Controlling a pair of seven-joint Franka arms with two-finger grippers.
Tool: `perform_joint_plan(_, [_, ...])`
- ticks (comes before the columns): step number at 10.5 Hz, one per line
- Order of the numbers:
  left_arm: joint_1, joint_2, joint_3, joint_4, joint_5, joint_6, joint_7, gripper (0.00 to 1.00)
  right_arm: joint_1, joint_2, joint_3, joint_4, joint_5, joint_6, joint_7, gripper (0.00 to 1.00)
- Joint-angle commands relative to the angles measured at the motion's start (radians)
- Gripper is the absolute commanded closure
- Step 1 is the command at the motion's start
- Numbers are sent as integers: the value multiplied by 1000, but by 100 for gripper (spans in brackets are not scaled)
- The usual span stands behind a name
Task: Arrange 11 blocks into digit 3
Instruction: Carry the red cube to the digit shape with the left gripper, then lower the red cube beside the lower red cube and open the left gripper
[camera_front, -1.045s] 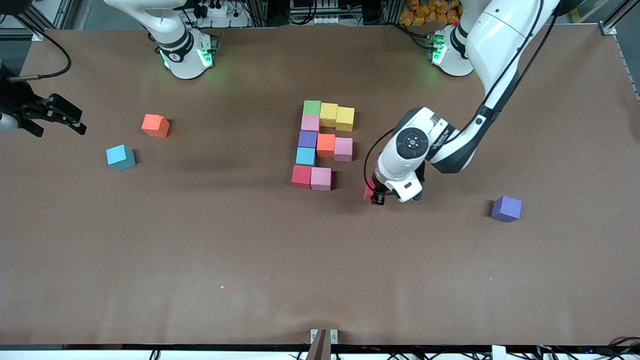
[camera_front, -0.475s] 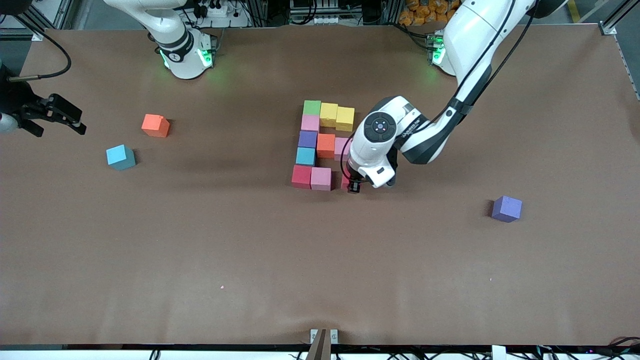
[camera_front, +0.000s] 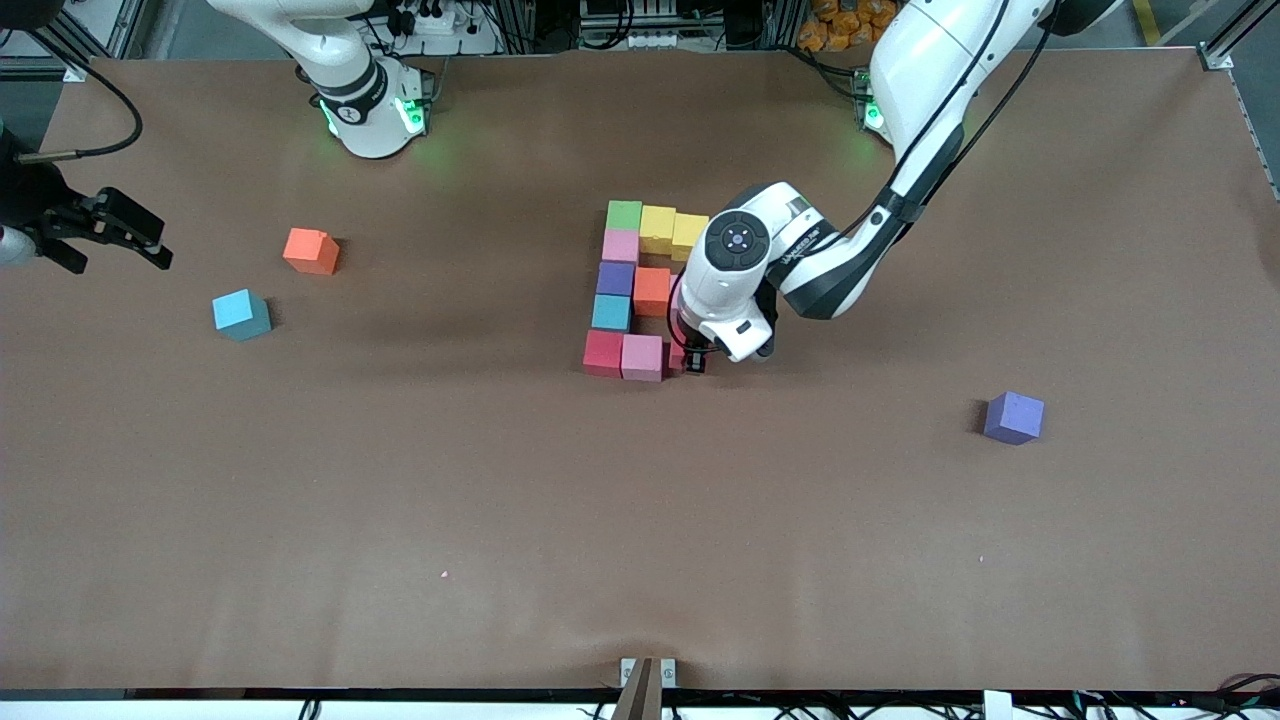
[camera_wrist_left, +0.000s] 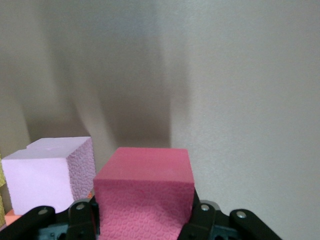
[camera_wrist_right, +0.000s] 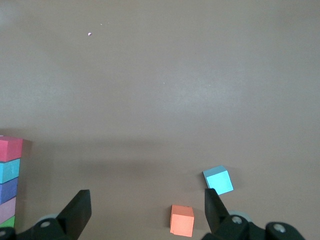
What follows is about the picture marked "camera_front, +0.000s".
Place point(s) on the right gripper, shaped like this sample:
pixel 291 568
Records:
pixel 35 203

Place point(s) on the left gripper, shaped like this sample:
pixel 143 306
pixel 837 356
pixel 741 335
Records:
pixel 694 359

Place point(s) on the red foam cube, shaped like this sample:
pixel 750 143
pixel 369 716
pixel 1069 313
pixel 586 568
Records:
pixel 603 352
pixel 676 362

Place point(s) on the pink foam cube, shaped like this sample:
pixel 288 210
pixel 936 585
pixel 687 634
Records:
pixel 642 356
pixel 620 245
pixel 675 285

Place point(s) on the orange foam cube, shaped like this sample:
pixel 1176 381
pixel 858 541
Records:
pixel 652 288
pixel 310 250

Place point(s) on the cyan foam cube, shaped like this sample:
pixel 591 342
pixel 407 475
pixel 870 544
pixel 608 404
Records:
pixel 240 312
pixel 611 312

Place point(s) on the blue-violet foam cube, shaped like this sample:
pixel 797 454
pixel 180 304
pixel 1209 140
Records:
pixel 615 277
pixel 1013 416

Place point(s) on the yellow foam cube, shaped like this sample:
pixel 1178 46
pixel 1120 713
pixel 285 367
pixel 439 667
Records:
pixel 657 227
pixel 688 235

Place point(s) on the green foam cube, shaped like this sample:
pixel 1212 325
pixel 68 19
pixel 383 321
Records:
pixel 624 214

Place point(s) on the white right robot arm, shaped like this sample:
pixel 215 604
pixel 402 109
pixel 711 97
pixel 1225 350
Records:
pixel 360 95

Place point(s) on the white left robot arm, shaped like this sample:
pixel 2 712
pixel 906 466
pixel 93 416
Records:
pixel 930 70

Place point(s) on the metal corner clamp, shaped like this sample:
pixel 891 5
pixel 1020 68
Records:
pixel 1216 58
pixel 76 72

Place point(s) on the brown table cover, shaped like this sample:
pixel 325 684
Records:
pixel 600 550

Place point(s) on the pile of orange round objects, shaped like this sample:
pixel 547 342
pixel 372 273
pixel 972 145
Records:
pixel 830 30

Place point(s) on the white power strip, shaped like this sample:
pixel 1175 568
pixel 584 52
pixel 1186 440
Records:
pixel 430 22

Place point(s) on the small white box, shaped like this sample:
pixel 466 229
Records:
pixel 997 707

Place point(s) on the aluminium frame profile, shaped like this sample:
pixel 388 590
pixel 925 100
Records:
pixel 1240 30
pixel 100 35

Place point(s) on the metal mount with brown post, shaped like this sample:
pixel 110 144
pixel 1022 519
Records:
pixel 640 690

